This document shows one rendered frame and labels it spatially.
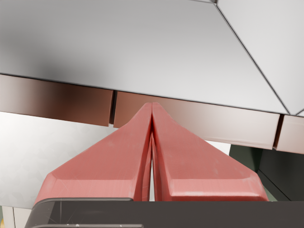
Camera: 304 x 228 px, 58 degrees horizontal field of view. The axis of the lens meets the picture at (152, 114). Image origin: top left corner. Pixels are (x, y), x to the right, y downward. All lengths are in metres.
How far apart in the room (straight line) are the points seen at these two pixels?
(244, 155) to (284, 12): 0.99
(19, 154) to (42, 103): 0.21
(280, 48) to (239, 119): 0.08
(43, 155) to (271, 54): 0.38
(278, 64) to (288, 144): 0.10
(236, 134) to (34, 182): 0.35
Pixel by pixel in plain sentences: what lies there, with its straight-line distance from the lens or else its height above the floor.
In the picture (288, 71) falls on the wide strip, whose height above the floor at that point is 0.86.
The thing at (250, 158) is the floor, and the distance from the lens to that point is 1.25.
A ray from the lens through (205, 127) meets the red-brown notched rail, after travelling 0.30.
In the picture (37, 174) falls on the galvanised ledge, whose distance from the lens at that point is 0.51.
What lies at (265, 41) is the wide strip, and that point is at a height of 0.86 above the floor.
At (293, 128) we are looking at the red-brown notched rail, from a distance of 0.33.
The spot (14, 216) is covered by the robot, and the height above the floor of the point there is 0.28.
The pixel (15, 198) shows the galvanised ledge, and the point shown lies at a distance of 0.54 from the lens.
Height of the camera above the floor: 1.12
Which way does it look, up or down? 80 degrees down
